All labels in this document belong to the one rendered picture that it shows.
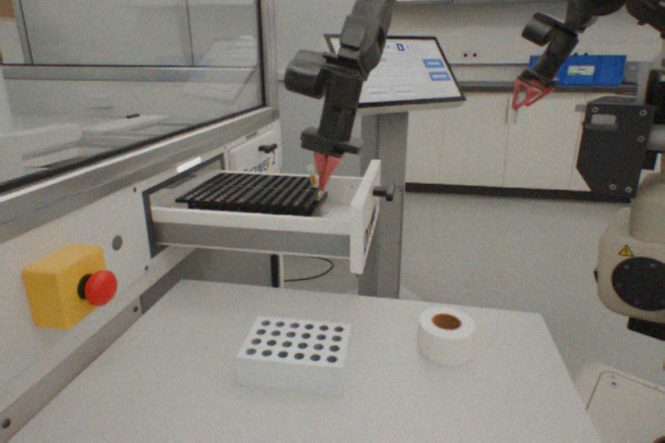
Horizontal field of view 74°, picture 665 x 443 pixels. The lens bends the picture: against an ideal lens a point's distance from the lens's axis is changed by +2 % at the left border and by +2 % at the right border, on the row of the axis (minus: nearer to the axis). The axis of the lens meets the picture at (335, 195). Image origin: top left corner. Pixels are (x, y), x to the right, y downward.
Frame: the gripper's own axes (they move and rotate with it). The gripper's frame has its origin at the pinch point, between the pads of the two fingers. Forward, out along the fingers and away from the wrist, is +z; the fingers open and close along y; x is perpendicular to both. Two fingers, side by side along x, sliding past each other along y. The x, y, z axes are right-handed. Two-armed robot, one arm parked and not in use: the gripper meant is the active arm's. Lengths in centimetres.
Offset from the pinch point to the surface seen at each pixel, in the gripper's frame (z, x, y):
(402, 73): -16, 95, 8
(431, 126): 30, 288, 40
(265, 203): 2.3, -9.1, -7.3
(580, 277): 68, 153, 126
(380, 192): -2.5, -2.9, 10.2
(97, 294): 6.1, -35.7, -17.0
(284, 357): 10.6, -31.9, 4.0
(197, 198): 4.8, -8.9, -18.9
